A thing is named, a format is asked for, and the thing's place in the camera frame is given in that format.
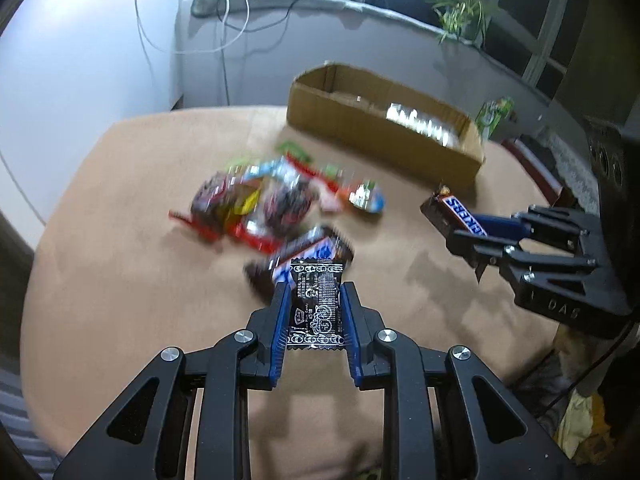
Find white window frame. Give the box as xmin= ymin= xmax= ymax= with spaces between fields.
xmin=487 ymin=0 xmax=594 ymax=104

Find chocolate bar blue white label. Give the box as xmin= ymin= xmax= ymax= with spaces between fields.
xmin=244 ymin=226 xmax=356 ymax=297

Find shiny silver packets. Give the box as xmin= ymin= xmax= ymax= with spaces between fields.
xmin=386 ymin=102 xmax=464 ymax=149

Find green printed carton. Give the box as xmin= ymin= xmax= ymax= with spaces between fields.
xmin=475 ymin=97 xmax=516 ymax=141

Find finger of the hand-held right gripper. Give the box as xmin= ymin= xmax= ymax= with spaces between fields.
xmin=445 ymin=230 xmax=600 ymax=286
xmin=471 ymin=204 xmax=602 ymax=259

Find striped fabric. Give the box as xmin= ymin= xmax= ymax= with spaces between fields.
xmin=0 ymin=357 xmax=62 ymax=473

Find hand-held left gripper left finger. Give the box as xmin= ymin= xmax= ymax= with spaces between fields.
xmin=52 ymin=281 xmax=294 ymax=480

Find potted green plant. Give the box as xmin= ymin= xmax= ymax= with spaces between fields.
xmin=429 ymin=0 xmax=495 ymax=52

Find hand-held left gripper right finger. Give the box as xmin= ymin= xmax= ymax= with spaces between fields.
xmin=340 ymin=281 xmax=583 ymax=480

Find cardboard box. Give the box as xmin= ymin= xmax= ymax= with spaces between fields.
xmin=286 ymin=62 xmax=487 ymax=194

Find beige blanket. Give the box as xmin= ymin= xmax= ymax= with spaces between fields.
xmin=20 ymin=105 xmax=567 ymax=480

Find yellow cloth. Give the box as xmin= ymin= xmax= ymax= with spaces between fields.
xmin=556 ymin=391 xmax=614 ymax=462

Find brown chocolate bar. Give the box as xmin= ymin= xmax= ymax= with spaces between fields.
xmin=420 ymin=184 xmax=489 ymax=241

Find small dark cake packet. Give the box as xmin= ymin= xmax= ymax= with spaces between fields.
xmin=245 ymin=180 xmax=322 ymax=252

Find thin white cable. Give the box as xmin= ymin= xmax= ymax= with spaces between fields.
xmin=132 ymin=0 xmax=251 ymax=57

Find black cable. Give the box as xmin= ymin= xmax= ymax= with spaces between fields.
xmin=220 ymin=0 xmax=307 ymax=37

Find green red candy packet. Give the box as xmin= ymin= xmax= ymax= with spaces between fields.
xmin=320 ymin=162 xmax=352 ymax=197

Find black patterned snack packet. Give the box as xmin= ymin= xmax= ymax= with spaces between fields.
xmin=285 ymin=258 xmax=348 ymax=353

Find light blue candy packet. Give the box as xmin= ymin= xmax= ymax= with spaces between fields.
xmin=240 ymin=157 xmax=302 ymax=187

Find large dark cake packet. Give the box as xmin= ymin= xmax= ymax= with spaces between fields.
xmin=169 ymin=170 xmax=267 ymax=246

